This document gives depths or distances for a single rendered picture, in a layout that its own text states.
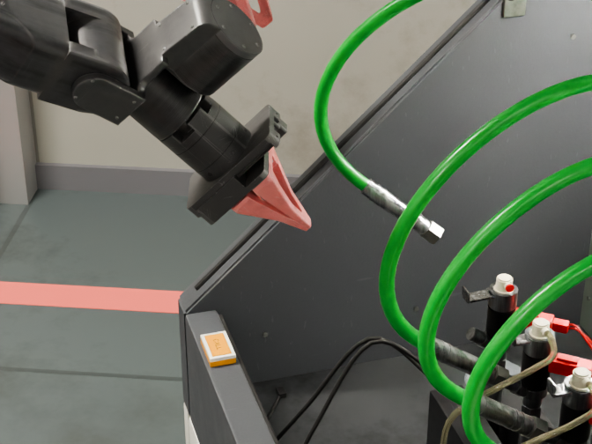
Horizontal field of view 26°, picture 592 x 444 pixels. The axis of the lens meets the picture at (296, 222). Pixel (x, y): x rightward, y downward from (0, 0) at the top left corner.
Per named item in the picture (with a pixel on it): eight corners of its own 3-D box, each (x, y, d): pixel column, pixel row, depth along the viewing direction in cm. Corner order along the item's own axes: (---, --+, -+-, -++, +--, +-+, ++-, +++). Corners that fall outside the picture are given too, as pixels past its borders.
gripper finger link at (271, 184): (329, 228, 111) (251, 160, 108) (271, 277, 114) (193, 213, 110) (326, 190, 117) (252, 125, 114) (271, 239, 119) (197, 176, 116)
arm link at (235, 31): (54, 24, 106) (62, 99, 101) (144, -66, 101) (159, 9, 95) (163, 82, 114) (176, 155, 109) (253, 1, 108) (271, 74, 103)
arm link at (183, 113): (114, 73, 111) (100, 107, 106) (166, 25, 108) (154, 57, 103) (173, 124, 113) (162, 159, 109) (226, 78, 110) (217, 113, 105)
